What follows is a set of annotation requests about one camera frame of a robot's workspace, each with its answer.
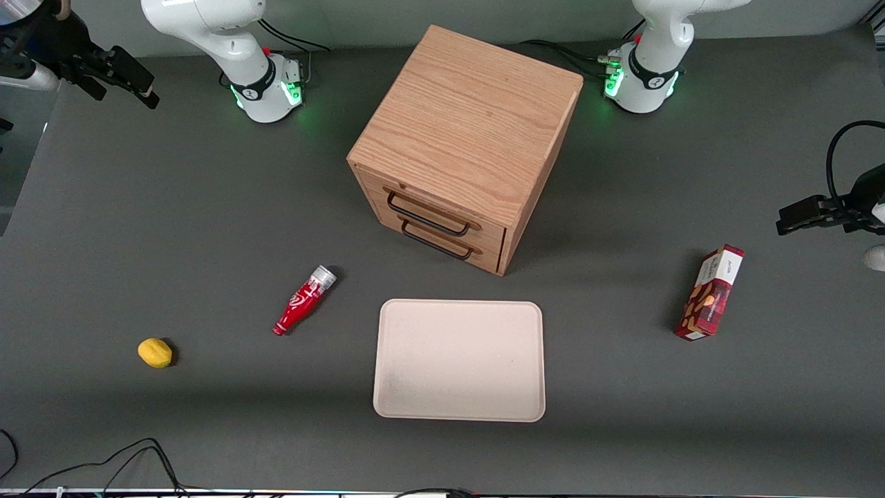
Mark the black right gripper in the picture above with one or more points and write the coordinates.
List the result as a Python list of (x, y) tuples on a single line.
[(61, 50)]

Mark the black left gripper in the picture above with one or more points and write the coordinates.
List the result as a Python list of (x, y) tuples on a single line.
[(859, 205)]

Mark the red coke bottle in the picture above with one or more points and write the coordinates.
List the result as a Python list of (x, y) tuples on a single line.
[(304, 299)]

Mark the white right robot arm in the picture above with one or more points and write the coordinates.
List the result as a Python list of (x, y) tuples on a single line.
[(221, 41)]

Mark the beige plastic tray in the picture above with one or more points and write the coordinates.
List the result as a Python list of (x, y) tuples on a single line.
[(460, 360)]

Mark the red snack box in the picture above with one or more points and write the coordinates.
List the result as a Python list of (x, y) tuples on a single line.
[(711, 294)]

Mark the yellow lemon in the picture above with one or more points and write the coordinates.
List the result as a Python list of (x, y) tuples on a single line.
[(155, 353)]

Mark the wooden drawer front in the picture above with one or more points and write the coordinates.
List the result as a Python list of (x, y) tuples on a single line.
[(477, 254), (422, 200)]

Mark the wooden drawer cabinet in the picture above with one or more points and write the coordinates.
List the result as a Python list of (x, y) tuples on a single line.
[(470, 117)]

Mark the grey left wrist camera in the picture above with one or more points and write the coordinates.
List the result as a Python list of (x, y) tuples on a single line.
[(877, 259)]

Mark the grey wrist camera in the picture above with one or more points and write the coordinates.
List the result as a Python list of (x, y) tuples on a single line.
[(28, 76), (877, 259)]

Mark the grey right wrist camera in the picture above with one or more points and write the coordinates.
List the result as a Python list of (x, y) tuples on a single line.
[(28, 76)]

